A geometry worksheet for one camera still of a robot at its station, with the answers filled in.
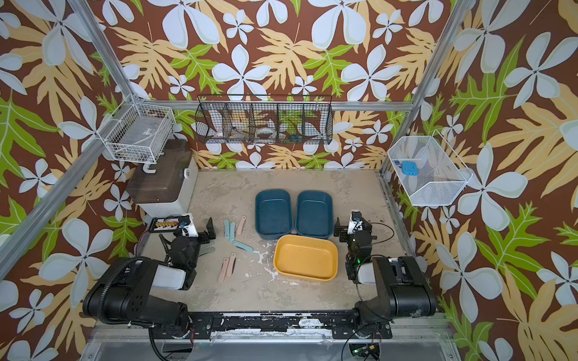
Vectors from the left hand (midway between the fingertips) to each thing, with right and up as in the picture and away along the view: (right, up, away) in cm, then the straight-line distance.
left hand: (199, 217), depth 89 cm
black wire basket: (+26, +43, +9) cm, 51 cm away
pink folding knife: (+15, -4, +10) cm, 18 cm away
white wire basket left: (-22, +33, -3) cm, 40 cm away
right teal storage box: (+48, -1, +10) cm, 49 cm away
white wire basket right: (+89, +18, -5) cm, 91 cm away
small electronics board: (+61, -43, -14) cm, 76 cm away
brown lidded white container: (-13, +11, +3) cm, 17 cm away
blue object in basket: (+83, +19, -3) cm, 85 cm away
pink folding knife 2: (+13, -19, 0) cm, 23 cm away
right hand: (+61, 0, +2) cm, 61 cm away
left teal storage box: (+29, 0, +12) cm, 32 cm away
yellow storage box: (+43, -17, +2) cm, 46 cm away
